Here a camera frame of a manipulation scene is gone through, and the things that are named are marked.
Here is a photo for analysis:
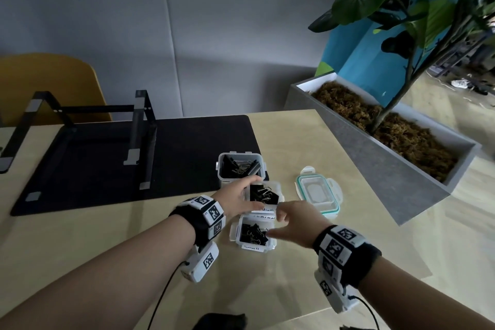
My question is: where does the heap of small binder clips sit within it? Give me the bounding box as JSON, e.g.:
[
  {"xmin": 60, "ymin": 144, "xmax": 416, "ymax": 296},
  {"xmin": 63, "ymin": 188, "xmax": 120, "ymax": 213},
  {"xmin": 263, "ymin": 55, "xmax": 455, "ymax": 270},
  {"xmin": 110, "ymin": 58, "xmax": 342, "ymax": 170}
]
[{"xmin": 239, "ymin": 224, "xmax": 270, "ymax": 245}]

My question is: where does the black desk mat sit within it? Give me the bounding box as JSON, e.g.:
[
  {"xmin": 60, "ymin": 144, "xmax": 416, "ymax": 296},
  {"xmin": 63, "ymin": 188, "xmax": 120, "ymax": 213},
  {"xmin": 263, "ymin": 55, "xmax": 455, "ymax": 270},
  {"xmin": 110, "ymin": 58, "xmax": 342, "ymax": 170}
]
[{"xmin": 10, "ymin": 115, "xmax": 270, "ymax": 217}]

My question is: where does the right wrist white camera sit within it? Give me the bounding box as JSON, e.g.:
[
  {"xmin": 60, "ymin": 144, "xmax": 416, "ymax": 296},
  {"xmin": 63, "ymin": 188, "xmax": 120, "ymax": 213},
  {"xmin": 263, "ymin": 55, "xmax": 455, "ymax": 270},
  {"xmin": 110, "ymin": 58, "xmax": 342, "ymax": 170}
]
[{"xmin": 313, "ymin": 270, "xmax": 360, "ymax": 314}]

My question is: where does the container labelled large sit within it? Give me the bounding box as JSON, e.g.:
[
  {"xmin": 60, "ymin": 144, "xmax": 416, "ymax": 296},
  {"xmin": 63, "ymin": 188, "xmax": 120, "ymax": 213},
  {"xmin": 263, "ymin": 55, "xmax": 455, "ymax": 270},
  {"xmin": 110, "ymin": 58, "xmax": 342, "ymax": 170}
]
[{"xmin": 216, "ymin": 152, "xmax": 268, "ymax": 189}]

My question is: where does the person's right hand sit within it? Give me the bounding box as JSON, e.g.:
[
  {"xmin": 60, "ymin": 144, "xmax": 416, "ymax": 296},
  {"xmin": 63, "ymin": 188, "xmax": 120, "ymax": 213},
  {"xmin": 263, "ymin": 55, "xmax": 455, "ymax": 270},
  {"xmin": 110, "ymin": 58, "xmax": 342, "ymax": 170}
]
[{"xmin": 267, "ymin": 200, "xmax": 333, "ymax": 250}]

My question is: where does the person's black clothing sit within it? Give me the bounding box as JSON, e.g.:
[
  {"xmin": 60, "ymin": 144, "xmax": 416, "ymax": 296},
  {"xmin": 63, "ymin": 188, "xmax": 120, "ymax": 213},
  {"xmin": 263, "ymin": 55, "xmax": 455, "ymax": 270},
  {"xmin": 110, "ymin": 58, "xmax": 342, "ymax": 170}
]
[{"xmin": 191, "ymin": 313, "xmax": 380, "ymax": 330}]

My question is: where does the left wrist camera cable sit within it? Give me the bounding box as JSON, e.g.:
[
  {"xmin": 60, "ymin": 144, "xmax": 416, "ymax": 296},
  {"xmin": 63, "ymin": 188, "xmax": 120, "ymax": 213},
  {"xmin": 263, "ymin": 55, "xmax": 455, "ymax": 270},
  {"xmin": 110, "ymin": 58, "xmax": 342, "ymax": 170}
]
[{"xmin": 146, "ymin": 262, "xmax": 188, "ymax": 330}]

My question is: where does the brown moss filling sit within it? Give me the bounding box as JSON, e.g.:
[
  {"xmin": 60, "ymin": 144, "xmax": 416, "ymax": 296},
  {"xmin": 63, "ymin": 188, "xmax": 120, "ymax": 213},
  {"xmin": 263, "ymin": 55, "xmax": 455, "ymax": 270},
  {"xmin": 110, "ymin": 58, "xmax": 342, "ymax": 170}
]
[{"xmin": 311, "ymin": 82, "xmax": 459, "ymax": 184}]

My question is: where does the right wrist marker band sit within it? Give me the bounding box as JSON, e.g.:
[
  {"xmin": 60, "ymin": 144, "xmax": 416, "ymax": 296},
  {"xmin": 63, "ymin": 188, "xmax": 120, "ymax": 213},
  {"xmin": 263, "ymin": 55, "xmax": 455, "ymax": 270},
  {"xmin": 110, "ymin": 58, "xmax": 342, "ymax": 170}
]
[{"xmin": 312, "ymin": 224, "xmax": 383, "ymax": 290}]

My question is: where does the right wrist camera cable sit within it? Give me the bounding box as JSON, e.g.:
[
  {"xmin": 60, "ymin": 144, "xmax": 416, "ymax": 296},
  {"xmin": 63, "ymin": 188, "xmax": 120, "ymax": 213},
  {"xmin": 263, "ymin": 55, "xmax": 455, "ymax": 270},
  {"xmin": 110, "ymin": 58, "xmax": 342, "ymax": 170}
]
[{"xmin": 348, "ymin": 294, "xmax": 380, "ymax": 330}]

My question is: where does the person's right forearm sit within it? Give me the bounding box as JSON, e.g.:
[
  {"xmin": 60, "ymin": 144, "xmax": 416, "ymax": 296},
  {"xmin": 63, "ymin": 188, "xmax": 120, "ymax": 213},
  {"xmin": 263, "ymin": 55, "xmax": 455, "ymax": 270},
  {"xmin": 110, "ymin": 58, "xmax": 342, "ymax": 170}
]
[{"xmin": 357, "ymin": 256, "xmax": 495, "ymax": 330}]

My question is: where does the heap of medium binder clips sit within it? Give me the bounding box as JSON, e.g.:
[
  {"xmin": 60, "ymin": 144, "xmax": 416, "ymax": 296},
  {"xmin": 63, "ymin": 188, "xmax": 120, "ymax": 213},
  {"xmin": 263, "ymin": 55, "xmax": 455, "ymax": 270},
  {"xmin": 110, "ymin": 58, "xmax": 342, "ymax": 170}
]
[{"xmin": 249, "ymin": 185, "xmax": 280, "ymax": 204}]

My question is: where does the left wrist marker band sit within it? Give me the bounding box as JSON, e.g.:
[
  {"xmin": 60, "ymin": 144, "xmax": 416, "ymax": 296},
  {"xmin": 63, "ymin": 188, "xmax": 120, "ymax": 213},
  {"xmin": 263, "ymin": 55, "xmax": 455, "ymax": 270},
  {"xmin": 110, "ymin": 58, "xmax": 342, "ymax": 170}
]
[{"xmin": 169, "ymin": 195, "xmax": 227, "ymax": 248}]

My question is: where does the person's left hand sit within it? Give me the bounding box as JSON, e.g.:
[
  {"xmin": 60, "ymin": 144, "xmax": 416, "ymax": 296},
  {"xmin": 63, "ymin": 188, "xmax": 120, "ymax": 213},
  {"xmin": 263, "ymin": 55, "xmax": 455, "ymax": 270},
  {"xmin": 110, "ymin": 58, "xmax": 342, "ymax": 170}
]
[{"xmin": 210, "ymin": 175, "xmax": 266, "ymax": 220}]

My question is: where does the clear lid with green seal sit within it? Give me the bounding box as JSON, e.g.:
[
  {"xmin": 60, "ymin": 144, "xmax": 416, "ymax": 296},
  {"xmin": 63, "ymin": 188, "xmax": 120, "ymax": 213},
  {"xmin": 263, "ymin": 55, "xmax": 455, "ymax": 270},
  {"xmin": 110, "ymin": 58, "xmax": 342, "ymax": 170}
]
[{"xmin": 295, "ymin": 166, "xmax": 344, "ymax": 220}]

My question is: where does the wrist white camera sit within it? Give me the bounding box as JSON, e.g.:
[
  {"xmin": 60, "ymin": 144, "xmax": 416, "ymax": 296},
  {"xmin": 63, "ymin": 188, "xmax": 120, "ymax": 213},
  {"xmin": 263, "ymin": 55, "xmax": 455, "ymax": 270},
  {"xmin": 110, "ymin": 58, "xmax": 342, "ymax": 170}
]
[
  {"xmin": 313, "ymin": 270, "xmax": 360, "ymax": 314},
  {"xmin": 180, "ymin": 241, "xmax": 220, "ymax": 283}
]

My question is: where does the wrist marker band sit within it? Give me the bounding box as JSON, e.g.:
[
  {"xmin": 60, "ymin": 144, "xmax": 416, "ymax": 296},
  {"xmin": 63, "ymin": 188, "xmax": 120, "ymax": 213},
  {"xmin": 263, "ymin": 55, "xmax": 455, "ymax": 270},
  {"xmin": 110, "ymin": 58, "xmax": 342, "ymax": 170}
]
[
  {"xmin": 312, "ymin": 224, "xmax": 383, "ymax": 290},
  {"xmin": 169, "ymin": 195, "xmax": 227, "ymax": 248}
]

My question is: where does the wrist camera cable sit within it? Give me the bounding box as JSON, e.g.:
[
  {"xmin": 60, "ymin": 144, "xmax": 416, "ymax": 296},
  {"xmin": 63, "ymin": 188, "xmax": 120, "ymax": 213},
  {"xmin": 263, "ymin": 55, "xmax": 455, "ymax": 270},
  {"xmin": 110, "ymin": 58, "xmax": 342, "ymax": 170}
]
[
  {"xmin": 146, "ymin": 262, "xmax": 188, "ymax": 330},
  {"xmin": 348, "ymin": 294, "xmax": 380, "ymax": 330}
]

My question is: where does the black metal laptop stand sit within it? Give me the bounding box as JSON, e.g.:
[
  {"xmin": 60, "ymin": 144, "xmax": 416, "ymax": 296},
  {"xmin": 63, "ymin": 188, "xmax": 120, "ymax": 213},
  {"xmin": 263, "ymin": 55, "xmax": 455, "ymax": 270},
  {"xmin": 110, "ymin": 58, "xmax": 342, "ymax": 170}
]
[{"xmin": 0, "ymin": 90, "xmax": 158, "ymax": 190}]

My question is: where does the heap of large binder clips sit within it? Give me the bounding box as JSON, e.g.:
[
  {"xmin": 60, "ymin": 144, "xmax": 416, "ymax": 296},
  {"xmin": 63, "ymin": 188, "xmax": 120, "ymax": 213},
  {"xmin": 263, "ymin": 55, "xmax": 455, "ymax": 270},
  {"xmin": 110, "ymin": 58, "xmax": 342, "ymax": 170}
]
[{"xmin": 222, "ymin": 155, "xmax": 260, "ymax": 178}]

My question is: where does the yellow chair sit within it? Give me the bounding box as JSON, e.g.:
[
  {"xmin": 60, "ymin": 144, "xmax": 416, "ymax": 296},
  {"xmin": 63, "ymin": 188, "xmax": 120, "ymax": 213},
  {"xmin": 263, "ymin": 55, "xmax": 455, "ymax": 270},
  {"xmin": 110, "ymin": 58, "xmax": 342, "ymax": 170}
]
[{"xmin": 0, "ymin": 53, "xmax": 113, "ymax": 127}]

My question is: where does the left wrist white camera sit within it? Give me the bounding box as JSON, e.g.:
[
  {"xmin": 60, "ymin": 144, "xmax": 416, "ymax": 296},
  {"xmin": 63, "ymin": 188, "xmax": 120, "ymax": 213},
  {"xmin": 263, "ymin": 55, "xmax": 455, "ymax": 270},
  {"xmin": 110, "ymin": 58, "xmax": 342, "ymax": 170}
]
[{"xmin": 180, "ymin": 241, "xmax": 220, "ymax": 283}]

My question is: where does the person's left forearm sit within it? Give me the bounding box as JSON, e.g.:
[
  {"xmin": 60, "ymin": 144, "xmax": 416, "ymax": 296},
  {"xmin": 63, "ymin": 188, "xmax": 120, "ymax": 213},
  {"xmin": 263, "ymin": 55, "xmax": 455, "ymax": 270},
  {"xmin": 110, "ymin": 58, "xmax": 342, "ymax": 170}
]
[{"xmin": 0, "ymin": 214, "xmax": 196, "ymax": 330}]

